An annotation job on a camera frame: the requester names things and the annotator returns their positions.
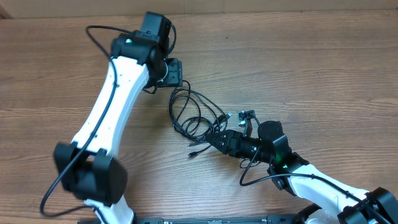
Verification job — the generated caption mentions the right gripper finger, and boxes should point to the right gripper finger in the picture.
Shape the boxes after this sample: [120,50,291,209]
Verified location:
[205,129,233,146]
[213,142,231,155]

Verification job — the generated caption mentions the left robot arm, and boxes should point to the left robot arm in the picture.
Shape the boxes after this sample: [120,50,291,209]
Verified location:
[49,12,182,223]

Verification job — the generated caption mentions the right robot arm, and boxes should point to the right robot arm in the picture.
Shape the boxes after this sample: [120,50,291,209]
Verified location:
[205,121,397,223]

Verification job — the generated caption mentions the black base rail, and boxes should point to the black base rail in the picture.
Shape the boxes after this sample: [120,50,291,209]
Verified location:
[132,214,296,224]

